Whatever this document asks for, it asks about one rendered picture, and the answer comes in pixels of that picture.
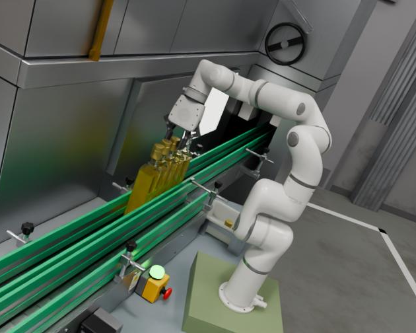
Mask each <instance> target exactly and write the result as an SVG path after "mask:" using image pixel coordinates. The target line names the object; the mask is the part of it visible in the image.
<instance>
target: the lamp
mask: <svg viewBox="0 0 416 333"><path fill-rule="evenodd" d="M149 276H150V277H151V278H152V279H154V280H161V279H162V278H163V276H164V269H163V267H161V266H158V265H156V266H153V267H152V268H151V270H150V272H149Z"/></svg>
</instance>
